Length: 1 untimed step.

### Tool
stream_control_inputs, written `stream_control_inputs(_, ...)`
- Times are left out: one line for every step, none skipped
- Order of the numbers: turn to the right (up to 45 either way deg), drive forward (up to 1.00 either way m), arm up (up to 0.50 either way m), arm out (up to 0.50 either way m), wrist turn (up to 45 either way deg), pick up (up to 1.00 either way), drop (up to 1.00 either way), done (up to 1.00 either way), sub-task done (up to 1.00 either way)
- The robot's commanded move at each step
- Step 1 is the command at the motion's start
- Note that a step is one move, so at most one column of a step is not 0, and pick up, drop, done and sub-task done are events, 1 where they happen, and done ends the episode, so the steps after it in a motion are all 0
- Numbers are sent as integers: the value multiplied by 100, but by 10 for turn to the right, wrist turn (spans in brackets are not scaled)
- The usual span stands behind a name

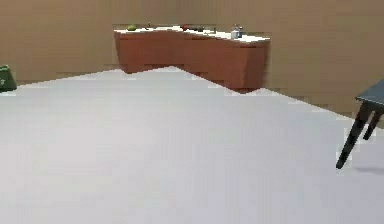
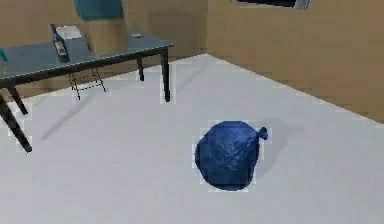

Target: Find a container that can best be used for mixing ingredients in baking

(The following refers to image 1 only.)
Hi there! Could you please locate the brown kitchen counter cabinet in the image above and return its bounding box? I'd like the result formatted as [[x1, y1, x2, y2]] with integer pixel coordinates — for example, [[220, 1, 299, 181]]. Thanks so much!
[[113, 25, 271, 94]]

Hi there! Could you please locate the grey metal kettle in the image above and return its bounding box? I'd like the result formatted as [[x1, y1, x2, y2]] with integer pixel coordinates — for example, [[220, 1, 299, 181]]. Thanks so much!
[[230, 23, 244, 40]]

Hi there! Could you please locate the dark grey table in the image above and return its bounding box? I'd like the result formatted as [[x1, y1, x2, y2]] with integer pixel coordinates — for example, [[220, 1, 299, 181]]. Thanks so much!
[[335, 78, 384, 170]]

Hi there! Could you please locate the green bin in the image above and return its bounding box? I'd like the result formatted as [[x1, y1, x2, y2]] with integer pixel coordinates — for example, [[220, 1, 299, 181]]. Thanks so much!
[[0, 64, 18, 93]]

